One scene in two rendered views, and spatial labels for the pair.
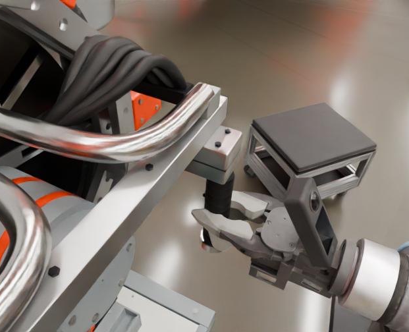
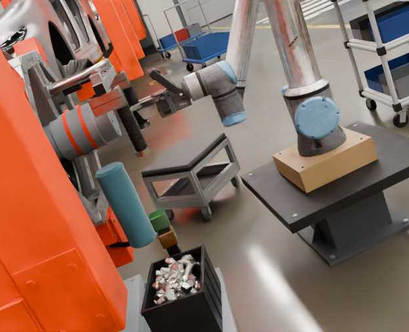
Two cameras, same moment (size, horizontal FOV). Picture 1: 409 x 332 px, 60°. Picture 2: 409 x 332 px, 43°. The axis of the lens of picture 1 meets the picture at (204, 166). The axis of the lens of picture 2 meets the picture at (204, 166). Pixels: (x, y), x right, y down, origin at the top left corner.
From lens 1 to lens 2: 145 cm
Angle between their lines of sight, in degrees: 31
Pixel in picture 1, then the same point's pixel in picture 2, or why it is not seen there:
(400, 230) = not seen: hidden behind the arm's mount
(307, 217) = (158, 74)
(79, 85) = (71, 72)
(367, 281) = (188, 80)
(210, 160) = (120, 78)
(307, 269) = (177, 99)
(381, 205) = not seen: hidden behind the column
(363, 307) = (194, 88)
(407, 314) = (204, 78)
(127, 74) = (81, 62)
